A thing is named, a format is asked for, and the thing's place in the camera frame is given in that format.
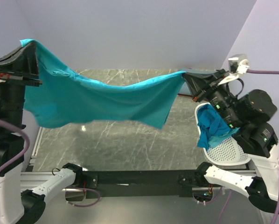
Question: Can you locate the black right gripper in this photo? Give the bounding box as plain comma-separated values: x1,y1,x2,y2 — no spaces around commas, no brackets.
181,67,241,127

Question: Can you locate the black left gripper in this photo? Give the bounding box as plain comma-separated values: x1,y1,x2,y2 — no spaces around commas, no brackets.
0,39,44,132

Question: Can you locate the teal t shirt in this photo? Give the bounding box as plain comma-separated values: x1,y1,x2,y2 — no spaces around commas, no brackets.
24,42,184,129

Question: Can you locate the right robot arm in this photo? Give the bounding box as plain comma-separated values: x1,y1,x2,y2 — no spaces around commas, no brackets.
183,69,279,223

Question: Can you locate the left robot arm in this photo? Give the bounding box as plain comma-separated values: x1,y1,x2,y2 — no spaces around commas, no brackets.
0,41,84,224

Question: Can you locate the folded light blue t shirt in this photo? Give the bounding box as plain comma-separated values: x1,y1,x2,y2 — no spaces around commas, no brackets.
180,68,216,74

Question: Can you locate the folded red t shirt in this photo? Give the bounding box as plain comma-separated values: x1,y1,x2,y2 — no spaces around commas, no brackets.
178,93,193,98

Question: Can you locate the blue t shirt in basket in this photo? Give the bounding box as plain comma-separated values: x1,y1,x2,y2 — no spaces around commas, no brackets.
197,104,239,150

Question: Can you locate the white perforated laundry basket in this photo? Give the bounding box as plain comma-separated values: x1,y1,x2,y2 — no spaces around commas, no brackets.
195,103,250,166

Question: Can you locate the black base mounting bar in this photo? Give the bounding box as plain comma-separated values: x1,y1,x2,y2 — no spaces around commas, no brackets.
82,170,209,197

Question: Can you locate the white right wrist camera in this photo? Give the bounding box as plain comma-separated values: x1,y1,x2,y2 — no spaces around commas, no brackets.
218,54,250,86

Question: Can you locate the aluminium frame rail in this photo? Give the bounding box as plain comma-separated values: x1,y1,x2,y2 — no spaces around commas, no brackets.
23,126,72,183

